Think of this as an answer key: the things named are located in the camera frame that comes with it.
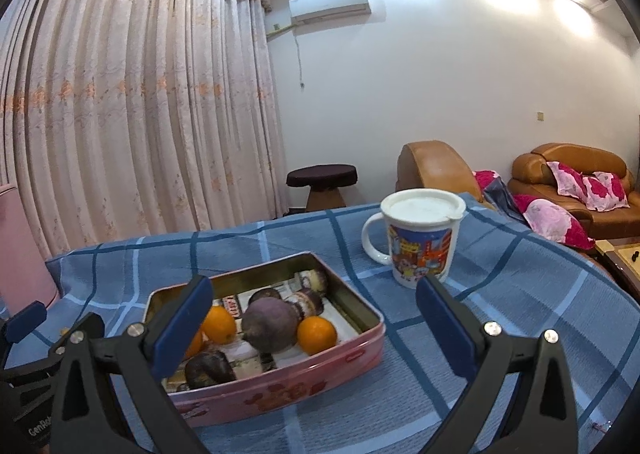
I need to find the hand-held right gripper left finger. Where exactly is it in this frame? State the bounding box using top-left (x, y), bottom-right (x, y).
top-left (47, 275), bottom-right (216, 454)

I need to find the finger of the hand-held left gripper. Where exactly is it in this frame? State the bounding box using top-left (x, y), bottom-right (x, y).
top-left (0, 312), bottom-right (107, 381)
top-left (0, 300), bottom-right (49, 360)

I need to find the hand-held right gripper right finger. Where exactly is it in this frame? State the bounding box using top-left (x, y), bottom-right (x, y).
top-left (415, 275), bottom-right (593, 454)

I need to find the orange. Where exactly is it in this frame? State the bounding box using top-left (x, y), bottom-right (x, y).
top-left (182, 329), bottom-right (205, 360)
top-left (297, 315), bottom-right (337, 356)
top-left (204, 305), bottom-right (237, 345)

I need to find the dark purple round fruit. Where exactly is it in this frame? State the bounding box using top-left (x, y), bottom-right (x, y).
top-left (184, 351), bottom-right (238, 390)

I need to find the whole purple sweet potato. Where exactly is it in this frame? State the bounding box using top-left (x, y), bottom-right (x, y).
top-left (241, 297), bottom-right (301, 353)

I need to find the small cut sweet potato piece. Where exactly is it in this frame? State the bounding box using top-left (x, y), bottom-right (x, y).
top-left (248, 287), bottom-right (283, 307)

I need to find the pink metal tin box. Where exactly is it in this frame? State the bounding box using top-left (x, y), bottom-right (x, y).
top-left (144, 251), bottom-right (386, 427)

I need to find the blue checked blanket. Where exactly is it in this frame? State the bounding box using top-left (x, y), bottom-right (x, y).
top-left (0, 191), bottom-right (636, 454)

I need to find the pink furniture piece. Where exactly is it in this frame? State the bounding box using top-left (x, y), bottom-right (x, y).
top-left (0, 182), bottom-right (61, 307)

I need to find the white printed mug with lid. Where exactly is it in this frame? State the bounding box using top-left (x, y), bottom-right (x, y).
top-left (361, 188), bottom-right (466, 290)

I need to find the white printed paper sheet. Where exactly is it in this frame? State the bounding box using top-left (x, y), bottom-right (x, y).
top-left (322, 298), bottom-right (362, 336)

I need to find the grey blue cloth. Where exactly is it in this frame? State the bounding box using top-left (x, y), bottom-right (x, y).
top-left (482, 174), bottom-right (526, 222)

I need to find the large pink flowered pillow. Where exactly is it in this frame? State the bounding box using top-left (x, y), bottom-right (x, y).
top-left (515, 194), bottom-right (590, 250)

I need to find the pink flowered cloth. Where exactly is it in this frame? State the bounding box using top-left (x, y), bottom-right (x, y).
top-left (474, 170), bottom-right (501, 202)

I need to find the brown leather armchair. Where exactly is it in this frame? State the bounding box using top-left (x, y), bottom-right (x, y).
top-left (397, 140), bottom-right (483, 202)

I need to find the wooden coffee table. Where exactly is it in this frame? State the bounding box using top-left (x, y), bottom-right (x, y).
top-left (595, 239), bottom-right (640, 295)

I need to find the round dark wicker stool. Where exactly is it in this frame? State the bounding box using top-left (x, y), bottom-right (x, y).
top-left (286, 164), bottom-right (358, 212)

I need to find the brown leather sofa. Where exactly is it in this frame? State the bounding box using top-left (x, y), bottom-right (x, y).
top-left (509, 143), bottom-right (640, 255)

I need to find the beige flowered curtain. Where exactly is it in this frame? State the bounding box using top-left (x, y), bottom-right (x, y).
top-left (0, 0), bottom-right (288, 260)

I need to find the white air conditioner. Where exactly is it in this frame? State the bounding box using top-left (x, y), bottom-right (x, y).
top-left (288, 0), bottom-right (372, 26)

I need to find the air conditioner power cable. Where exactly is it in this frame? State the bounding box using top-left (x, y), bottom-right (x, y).
top-left (292, 31), bottom-right (307, 90)

